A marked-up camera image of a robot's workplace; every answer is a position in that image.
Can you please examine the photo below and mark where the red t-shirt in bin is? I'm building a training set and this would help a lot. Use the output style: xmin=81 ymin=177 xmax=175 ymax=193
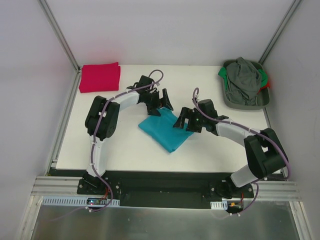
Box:
xmin=258 ymin=69 xmax=270 ymax=93

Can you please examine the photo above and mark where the left aluminium frame post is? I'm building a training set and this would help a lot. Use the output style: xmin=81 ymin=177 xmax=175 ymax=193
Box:
xmin=37 ymin=0 xmax=81 ymax=73

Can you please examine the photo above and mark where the right aluminium frame post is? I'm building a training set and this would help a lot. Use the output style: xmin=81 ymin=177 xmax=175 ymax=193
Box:
xmin=258 ymin=0 xmax=304 ymax=65

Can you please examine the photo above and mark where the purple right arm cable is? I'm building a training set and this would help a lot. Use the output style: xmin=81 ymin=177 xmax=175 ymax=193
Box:
xmin=191 ymin=87 xmax=294 ymax=181

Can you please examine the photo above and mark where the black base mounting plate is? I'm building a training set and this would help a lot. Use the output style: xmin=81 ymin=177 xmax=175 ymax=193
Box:
xmin=49 ymin=169 xmax=254 ymax=209

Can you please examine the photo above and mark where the folded magenta t-shirt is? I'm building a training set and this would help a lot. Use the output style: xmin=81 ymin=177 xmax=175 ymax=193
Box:
xmin=79 ymin=62 xmax=121 ymax=94

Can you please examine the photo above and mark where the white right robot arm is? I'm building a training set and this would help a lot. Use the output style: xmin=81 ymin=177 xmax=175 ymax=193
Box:
xmin=172 ymin=88 xmax=290 ymax=198

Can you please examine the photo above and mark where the aluminium front rail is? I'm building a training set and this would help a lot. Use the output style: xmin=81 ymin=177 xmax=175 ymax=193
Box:
xmin=32 ymin=174 xmax=83 ymax=196

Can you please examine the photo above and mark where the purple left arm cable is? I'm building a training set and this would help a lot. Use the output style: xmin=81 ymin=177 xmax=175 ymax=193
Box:
xmin=89 ymin=69 xmax=165 ymax=181

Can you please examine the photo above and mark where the grey plastic laundry bin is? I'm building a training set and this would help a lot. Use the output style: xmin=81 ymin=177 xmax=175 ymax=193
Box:
xmin=222 ymin=59 xmax=270 ymax=111

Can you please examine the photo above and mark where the aluminium frame post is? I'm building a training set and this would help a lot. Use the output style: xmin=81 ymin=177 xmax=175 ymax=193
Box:
xmin=258 ymin=0 xmax=304 ymax=65
xmin=37 ymin=0 xmax=81 ymax=73

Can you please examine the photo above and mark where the grey t-shirt in bin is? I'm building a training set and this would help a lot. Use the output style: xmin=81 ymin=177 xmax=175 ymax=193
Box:
xmin=226 ymin=57 xmax=262 ymax=106

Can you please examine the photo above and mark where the white slotted cable duct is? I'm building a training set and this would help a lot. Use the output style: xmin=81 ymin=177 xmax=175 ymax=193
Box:
xmin=42 ymin=196 xmax=120 ymax=208

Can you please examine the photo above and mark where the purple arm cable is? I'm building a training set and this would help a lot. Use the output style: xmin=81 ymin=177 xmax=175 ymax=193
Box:
xmin=89 ymin=69 xmax=165 ymax=181
xmin=191 ymin=87 xmax=294 ymax=181

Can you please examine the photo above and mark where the teal t-shirt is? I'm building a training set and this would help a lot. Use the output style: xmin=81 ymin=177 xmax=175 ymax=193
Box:
xmin=138 ymin=107 xmax=193 ymax=153

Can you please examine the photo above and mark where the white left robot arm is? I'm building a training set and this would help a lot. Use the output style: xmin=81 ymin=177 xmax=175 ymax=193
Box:
xmin=85 ymin=75 xmax=162 ymax=177

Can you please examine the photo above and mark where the green t-shirt in bin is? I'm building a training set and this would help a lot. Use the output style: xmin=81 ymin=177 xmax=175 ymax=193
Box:
xmin=218 ymin=67 xmax=228 ymax=91

